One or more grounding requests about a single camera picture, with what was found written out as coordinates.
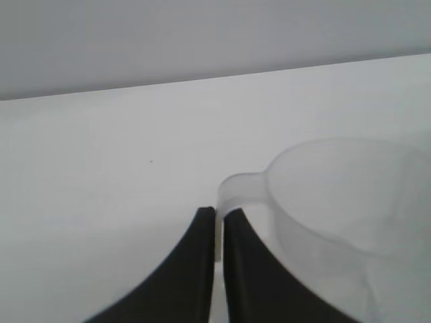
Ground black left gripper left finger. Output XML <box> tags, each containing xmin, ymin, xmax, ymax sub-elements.
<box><xmin>84</xmin><ymin>206</ymin><xmax>217</xmax><ymax>323</ymax></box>

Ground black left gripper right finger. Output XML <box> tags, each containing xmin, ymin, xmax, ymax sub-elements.
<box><xmin>223</xmin><ymin>208</ymin><xmax>358</xmax><ymax>323</ymax></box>

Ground translucent plastic measuring cup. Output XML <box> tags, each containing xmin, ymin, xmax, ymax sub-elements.
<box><xmin>214</xmin><ymin>137</ymin><xmax>431</xmax><ymax>323</ymax></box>

